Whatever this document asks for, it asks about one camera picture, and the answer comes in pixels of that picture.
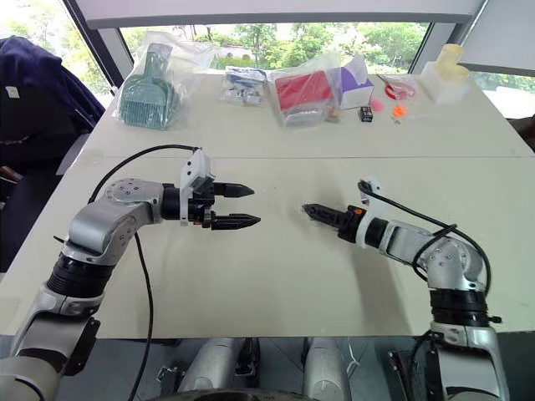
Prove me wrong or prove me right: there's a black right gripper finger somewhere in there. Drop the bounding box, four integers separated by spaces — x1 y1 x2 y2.
302 202 349 219
304 210 342 231

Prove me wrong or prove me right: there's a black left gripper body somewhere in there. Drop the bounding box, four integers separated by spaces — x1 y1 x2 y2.
187 177 217 231

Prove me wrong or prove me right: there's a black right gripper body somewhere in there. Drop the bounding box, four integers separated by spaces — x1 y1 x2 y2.
336 205 369 244

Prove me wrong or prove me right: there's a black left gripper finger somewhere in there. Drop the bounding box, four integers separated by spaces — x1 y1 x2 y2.
211 213 262 231
213 181 256 200

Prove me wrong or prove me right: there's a bag of blue white parts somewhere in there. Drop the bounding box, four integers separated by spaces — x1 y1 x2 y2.
219 65 269 108

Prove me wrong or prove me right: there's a red box in clear bag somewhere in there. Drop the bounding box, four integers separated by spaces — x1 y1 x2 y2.
267 53 348 133

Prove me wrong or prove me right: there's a green plastic dustpan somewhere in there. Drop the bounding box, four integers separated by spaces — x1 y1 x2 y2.
116 43 181 131

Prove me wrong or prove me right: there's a purple and white box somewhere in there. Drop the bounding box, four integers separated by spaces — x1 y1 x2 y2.
329 53 375 112

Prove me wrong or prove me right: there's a silver rounded shell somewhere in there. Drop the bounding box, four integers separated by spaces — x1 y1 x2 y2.
302 337 353 401
178 337 248 394

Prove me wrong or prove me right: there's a clear bag with red item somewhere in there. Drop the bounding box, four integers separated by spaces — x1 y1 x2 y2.
375 74 420 102

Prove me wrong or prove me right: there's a green scoop in plastic bag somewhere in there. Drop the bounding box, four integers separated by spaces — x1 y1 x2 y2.
111 30 215 133

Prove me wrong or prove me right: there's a black chair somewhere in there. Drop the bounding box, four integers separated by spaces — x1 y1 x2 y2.
0 85 92 273

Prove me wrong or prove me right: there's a pale yellow translucent object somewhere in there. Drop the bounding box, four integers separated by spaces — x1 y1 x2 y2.
436 43 471 83

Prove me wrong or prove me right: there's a dark blue jacket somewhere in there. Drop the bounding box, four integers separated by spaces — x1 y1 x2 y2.
0 35 106 145

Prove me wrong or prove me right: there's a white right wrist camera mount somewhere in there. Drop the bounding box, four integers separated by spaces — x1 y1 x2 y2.
354 175 394 251

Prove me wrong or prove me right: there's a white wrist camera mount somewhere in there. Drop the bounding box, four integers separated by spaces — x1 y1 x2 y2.
354 175 394 251
179 149 217 227

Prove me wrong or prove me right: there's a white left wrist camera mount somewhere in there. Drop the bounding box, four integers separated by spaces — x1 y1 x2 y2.
179 149 217 227

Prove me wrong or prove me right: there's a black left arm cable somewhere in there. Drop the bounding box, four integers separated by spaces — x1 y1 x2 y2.
86 144 204 401

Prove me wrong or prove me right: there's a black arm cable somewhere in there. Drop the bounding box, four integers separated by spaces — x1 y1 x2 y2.
86 144 204 401
358 180 492 293

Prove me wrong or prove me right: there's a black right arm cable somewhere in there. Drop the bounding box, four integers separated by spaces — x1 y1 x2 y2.
358 180 492 293

